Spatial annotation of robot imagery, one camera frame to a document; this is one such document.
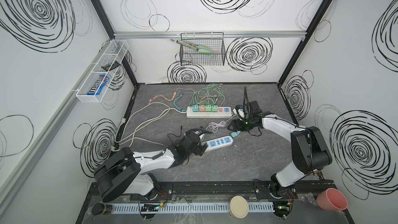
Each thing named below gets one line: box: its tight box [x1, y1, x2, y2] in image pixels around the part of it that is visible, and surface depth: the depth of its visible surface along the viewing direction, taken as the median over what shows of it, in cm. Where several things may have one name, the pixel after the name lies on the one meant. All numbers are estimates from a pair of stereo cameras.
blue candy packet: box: [87, 74, 110, 96], surface depth 72 cm
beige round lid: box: [229, 195, 250, 219], surface depth 67 cm
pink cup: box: [316, 187, 348, 212], surface depth 65 cm
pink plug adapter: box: [199, 104, 205, 112], surface depth 100 cm
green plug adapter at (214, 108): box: [211, 104, 219, 113], surface depth 101 cm
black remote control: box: [101, 60, 121, 72], surface depth 80 cm
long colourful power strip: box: [186, 106, 233, 119], surface depth 101 cm
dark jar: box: [91, 202, 115, 216], surface depth 64 cm
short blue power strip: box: [205, 135, 234, 152], surface depth 89 cm
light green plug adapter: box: [205, 104, 212, 112], surface depth 101 cm
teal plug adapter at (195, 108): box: [192, 104, 199, 112], surface depth 101 cm
